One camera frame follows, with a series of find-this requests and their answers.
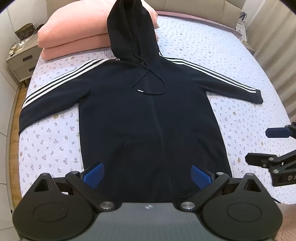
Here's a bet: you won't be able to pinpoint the beige padded headboard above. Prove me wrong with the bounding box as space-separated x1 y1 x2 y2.
45 0 244 26

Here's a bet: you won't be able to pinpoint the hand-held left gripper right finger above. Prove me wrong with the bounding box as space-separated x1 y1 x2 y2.
174 164 267 212

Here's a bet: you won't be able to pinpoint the dark navy striped hoodie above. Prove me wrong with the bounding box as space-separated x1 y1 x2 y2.
18 0 264 204

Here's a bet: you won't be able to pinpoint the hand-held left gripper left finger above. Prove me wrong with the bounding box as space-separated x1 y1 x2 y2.
29 162 122 211

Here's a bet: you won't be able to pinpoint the bed with floral sheet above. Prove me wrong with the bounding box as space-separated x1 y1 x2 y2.
7 10 294 207

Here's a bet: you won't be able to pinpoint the white shopping bag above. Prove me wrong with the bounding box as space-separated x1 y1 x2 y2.
235 10 248 42

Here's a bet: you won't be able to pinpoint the small metallic accessories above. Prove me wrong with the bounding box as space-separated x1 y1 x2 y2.
9 40 28 55

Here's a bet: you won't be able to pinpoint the brown patterned bag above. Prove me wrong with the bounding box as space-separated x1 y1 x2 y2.
15 23 36 40

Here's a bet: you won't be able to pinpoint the grey nightstand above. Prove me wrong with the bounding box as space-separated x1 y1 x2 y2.
6 43 43 83

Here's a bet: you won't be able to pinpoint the pink pillow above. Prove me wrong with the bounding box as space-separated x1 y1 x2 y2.
37 5 159 49
40 28 160 61

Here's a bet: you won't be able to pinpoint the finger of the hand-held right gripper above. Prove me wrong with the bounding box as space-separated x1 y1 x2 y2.
265 124 296 140
245 149 296 187

